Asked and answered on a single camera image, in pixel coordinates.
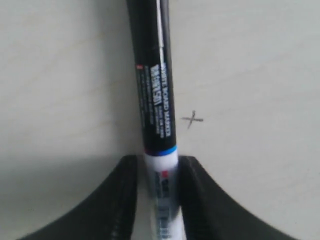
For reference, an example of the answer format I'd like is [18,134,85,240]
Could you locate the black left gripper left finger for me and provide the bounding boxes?
[22,154,138,240]

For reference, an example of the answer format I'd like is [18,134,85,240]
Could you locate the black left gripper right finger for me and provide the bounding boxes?
[178,155,293,240]

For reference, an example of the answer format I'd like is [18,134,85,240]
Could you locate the black and white whiteboard marker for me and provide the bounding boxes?
[126,0,184,240]

